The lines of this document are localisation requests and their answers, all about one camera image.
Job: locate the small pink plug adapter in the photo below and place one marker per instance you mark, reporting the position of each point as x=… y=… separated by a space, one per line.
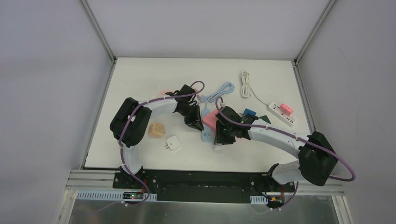
x=286 y=109

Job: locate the pink power strip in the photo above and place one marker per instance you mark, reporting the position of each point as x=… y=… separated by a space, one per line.
x=209 y=118

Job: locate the blue cube socket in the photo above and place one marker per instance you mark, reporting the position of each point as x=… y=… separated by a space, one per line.
x=249 y=113

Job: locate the light blue power strip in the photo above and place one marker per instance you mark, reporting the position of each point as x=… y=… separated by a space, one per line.
x=206 y=134

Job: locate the white charger plug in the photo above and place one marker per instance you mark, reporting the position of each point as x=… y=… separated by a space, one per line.
x=173 y=143

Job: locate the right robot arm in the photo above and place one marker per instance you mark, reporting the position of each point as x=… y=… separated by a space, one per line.
x=315 y=158

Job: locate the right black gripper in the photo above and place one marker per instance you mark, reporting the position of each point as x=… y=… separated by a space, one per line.
x=222 y=130

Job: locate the small white usb charger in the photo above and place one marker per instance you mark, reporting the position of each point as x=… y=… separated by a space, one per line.
x=217 y=147

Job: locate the dark green cube socket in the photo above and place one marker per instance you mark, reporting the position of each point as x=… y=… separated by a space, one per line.
x=265 y=118

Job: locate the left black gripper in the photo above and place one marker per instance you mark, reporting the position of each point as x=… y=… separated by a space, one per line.
x=192 y=115

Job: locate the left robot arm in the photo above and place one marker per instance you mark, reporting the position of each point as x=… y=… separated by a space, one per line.
x=130 y=122

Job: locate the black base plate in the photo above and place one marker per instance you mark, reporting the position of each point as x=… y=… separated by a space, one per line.
x=205 y=187

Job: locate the beige cube plug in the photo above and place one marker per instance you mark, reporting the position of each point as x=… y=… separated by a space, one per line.
x=156 y=130

